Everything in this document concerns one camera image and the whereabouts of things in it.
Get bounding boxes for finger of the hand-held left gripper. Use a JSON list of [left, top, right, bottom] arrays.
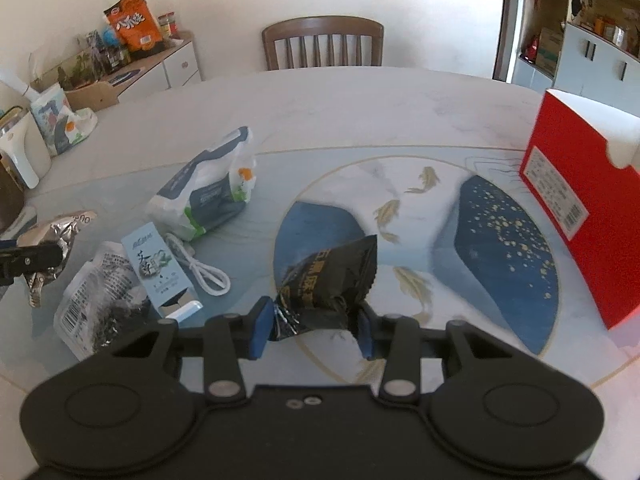
[[0, 241, 66, 286]]

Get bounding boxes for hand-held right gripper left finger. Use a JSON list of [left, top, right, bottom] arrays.
[[106, 297, 276, 404]]

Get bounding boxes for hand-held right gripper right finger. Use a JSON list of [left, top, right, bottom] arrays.
[[353, 303, 521, 404]]

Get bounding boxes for silver foil packet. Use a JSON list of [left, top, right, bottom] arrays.
[[20, 210, 99, 309]]

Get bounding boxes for clear packet with dark contents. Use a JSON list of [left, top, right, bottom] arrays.
[[53, 241, 151, 361]]

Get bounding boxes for black snack packet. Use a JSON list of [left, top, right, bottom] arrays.
[[272, 234, 379, 344]]

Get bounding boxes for white wet wipes pack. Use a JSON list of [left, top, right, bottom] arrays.
[[145, 126, 258, 242]]

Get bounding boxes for red cardboard box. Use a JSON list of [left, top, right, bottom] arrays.
[[517, 88, 640, 331]]

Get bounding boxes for marble patterned desktop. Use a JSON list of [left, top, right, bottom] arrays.
[[0, 66, 640, 480]]

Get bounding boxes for dark brown object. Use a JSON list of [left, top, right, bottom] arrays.
[[0, 155, 27, 234]]

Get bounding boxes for white electric kettle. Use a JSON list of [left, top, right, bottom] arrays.
[[0, 107, 54, 191]]

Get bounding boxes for light blue small carton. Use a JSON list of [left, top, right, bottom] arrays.
[[121, 221, 205, 321]]

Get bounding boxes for white blue printed tissue pack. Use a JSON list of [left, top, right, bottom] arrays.
[[28, 85, 99, 157]]

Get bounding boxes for glass plant tank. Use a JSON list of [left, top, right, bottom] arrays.
[[30, 51, 102, 92]]

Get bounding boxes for cluster of dark bottles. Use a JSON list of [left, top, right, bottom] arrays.
[[77, 30, 134, 76]]

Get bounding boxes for white side cabinet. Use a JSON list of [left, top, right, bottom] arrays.
[[65, 30, 203, 112]]

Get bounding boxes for orange snack bag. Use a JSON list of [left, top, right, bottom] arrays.
[[103, 0, 164, 59]]

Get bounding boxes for red lidded jars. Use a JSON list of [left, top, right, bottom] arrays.
[[157, 11, 181, 41]]

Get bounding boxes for brown wooden chair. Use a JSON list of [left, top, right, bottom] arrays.
[[261, 16, 385, 72]]

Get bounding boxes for red toy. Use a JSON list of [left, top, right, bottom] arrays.
[[520, 35, 541, 66]]

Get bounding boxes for cardboard storage box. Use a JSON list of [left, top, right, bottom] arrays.
[[535, 27, 566, 76]]

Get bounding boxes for white charging cable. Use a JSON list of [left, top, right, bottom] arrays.
[[164, 232, 232, 299]]

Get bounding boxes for white wall cabinet unit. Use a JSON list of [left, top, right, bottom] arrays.
[[510, 0, 640, 111]]

